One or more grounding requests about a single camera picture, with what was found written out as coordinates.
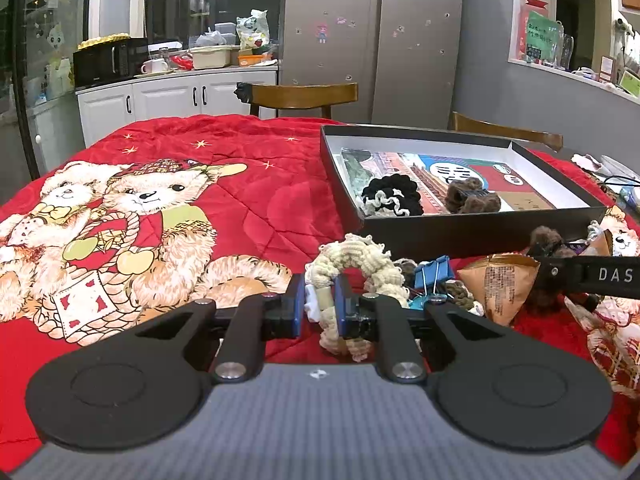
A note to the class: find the silver refrigerator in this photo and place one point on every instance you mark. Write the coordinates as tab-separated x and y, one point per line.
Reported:
400	60

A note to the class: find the wooden chair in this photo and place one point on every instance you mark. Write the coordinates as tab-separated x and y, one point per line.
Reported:
300	95
500	132

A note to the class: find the glass sliding door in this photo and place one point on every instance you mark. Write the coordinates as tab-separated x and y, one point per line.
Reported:
55	60

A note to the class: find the black microwave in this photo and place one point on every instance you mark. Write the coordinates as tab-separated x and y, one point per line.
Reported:
105	62

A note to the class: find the grey plastic bag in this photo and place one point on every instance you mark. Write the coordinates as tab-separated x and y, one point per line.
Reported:
210	39

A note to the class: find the green card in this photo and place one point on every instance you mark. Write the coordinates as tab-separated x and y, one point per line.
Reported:
542	35

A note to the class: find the blue binder clip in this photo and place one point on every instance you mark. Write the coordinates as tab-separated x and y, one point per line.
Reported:
435	270

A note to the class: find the red bear printed blanket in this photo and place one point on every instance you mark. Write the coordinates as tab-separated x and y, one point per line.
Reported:
250	200

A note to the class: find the green and white bag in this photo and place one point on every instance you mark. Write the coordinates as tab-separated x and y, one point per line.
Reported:
252	27

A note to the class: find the clear drinking glass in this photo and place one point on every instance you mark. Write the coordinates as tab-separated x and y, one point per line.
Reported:
567	52

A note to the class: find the brown fuzzy hair clip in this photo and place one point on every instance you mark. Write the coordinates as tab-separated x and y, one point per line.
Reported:
475	203

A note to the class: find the orange flat box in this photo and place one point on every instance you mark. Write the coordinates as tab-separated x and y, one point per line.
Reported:
256	59

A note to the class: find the cream knitted scrunchie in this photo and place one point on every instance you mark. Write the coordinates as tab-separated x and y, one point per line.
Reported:
360	255

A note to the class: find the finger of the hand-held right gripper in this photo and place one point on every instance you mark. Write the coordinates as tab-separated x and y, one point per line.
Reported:
555	272

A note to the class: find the cartoon figure fridge magnet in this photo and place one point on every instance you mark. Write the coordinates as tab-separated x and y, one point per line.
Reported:
321	32

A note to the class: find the yellow fringed cloth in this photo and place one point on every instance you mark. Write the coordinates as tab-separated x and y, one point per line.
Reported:
106	37

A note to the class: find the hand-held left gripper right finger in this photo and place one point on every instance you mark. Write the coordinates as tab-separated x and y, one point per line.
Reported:
342	306

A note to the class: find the black and white scrunchie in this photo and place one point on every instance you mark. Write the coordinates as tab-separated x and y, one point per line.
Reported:
390	191

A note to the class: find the black cardboard box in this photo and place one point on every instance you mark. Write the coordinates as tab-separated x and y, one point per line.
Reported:
425	240

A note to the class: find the brown fuzzy scrunchie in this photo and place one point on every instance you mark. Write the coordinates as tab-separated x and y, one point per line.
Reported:
545	241

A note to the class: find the white crumpled wrapper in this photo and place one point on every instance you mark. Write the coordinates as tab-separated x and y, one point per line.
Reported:
587	161

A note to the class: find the printed picture card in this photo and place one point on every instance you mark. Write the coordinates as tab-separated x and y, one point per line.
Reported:
425	170

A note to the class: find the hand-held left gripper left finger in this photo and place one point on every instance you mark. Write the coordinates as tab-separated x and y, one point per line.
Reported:
298	306

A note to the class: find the white cup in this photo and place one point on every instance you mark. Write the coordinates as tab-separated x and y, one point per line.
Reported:
155	66

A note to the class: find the brown triangular snack packet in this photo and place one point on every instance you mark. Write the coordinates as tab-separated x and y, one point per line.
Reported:
600	245
500	285

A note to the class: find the clear plastic container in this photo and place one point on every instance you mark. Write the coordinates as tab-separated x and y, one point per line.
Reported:
226	30

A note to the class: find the beige plastic basin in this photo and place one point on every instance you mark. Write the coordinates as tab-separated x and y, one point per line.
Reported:
212	57

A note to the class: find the white kitchen cabinet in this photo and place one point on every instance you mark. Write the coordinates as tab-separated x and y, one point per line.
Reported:
165	97

